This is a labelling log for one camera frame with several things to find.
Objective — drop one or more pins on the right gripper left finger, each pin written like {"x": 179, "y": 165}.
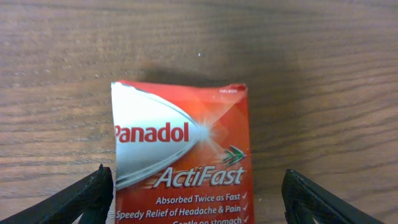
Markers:
{"x": 87, "y": 201}

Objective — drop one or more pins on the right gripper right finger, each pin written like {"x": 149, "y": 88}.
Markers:
{"x": 308, "y": 203}

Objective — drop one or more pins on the red Panadol ActiFast box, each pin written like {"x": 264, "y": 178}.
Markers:
{"x": 183, "y": 153}

